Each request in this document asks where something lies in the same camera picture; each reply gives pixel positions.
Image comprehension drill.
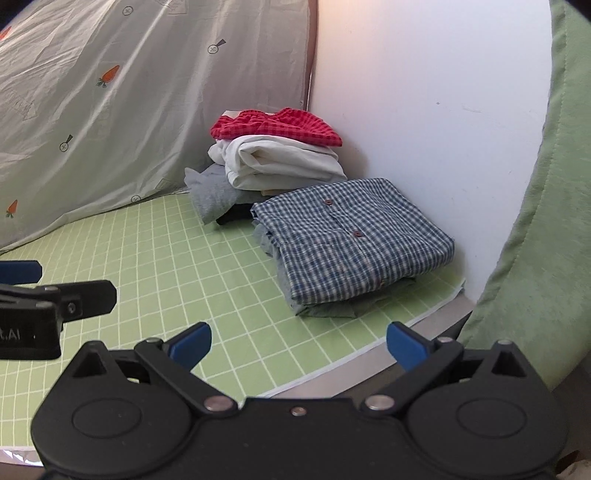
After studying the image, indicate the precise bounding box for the blue plaid shirt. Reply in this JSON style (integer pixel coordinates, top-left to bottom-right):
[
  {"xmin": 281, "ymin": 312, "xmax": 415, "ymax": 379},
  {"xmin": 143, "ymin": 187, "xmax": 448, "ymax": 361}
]
[{"xmin": 250, "ymin": 178, "xmax": 455, "ymax": 305}]

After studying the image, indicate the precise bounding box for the grey carrot-print quilt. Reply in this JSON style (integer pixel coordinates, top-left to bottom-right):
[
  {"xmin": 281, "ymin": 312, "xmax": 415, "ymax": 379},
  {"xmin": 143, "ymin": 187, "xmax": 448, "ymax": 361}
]
[{"xmin": 0, "ymin": 0, "xmax": 319, "ymax": 252}]

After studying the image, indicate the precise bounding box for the green grid mat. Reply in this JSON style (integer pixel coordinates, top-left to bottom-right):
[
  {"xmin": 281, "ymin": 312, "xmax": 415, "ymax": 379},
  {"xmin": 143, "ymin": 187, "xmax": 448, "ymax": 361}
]
[{"xmin": 0, "ymin": 191, "xmax": 467, "ymax": 450}]

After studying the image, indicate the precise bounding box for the black garment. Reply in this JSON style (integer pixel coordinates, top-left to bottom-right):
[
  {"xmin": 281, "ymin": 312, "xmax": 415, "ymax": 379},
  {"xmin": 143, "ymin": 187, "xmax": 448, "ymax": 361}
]
[{"xmin": 215, "ymin": 203, "xmax": 259, "ymax": 227}]

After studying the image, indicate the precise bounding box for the white garment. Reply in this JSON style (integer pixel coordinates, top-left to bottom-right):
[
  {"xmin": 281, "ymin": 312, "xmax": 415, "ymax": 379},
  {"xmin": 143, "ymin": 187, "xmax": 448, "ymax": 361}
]
[{"xmin": 208, "ymin": 135, "xmax": 348, "ymax": 191}]

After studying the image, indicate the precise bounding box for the red checked garment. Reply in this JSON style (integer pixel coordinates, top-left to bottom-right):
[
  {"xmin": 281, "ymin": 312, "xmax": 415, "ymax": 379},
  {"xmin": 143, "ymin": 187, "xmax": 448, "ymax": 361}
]
[{"xmin": 211, "ymin": 107, "xmax": 343, "ymax": 148}]

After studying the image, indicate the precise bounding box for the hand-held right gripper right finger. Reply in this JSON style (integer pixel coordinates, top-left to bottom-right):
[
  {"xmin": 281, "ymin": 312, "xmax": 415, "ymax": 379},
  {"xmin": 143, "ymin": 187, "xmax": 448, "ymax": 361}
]
[{"xmin": 361, "ymin": 322, "xmax": 533, "ymax": 415}]

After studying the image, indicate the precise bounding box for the light grey garment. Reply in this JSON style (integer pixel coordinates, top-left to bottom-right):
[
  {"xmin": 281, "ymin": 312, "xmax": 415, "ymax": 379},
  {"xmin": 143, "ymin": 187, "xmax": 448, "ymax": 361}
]
[{"xmin": 252, "ymin": 222, "xmax": 416, "ymax": 320}]

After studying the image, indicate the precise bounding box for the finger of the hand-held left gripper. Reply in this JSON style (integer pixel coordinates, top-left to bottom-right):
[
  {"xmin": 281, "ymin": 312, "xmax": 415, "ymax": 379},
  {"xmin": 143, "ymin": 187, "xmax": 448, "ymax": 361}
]
[
  {"xmin": 0, "ymin": 261, "xmax": 43, "ymax": 284},
  {"xmin": 0, "ymin": 280, "xmax": 117, "ymax": 324}
]

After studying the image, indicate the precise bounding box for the green plush cloth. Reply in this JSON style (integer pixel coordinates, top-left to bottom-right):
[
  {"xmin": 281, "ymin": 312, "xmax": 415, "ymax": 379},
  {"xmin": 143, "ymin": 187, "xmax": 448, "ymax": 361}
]
[{"xmin": 459, "ymin": 0, "xmax": 591, "ymax": 398}]

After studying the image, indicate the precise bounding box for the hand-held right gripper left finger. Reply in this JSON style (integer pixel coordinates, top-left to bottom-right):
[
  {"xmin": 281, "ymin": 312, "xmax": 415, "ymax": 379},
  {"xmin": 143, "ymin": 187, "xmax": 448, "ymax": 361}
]
[{"xmin": 69, "ymin": 322, "xmax": 238, "ymax": 415}]

